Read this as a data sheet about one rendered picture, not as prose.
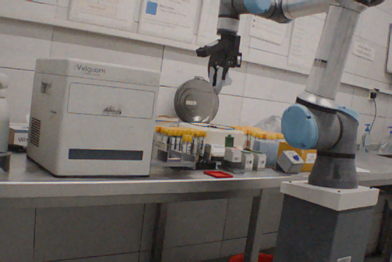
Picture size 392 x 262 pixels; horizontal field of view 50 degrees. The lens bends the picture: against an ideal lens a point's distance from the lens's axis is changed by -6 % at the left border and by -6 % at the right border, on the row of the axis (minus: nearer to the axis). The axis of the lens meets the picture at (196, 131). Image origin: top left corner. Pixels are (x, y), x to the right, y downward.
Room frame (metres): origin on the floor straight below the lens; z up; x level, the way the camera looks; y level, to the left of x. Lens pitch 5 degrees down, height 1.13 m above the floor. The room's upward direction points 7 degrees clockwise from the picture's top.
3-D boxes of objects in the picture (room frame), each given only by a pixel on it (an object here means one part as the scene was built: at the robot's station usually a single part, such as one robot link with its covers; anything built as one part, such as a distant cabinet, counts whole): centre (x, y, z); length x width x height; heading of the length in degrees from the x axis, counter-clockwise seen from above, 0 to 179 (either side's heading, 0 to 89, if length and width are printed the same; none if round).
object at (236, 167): (1.52, -0.14, 0.89); 0.09 x 0.05 x 0.04; 36
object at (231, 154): (1.52, -0.14, 0.92); 0.05 x 0.04 x 0.06; 36
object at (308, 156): (1.77, -0.43, 0.93); 0.13 x 0.13 x 0.10; 38
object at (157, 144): (1.58, 0.05, 0.91); 0.20 x 0.10 x 0.07; 128
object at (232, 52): (1.50, -0.07, 1.28); 0.09 x 0.08 x 0.12; 129
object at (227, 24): (1.50, -0.06, 1.36); 0.08 x 0.08 x 0.05
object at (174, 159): (1.30, 0.09, 0.92); 0.21 x 0.07 x 0.05; 128
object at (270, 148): (1.71, -0.28, 0.92); 0.10 x 0.07 x 0.10; 123
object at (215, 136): (1.85, -0.07, 0.94); 0.30 x 0.24 x 0.12; 29
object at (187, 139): (1.48, 0.01, 0.93); 0.17 x 0.09 x 0.11; 129
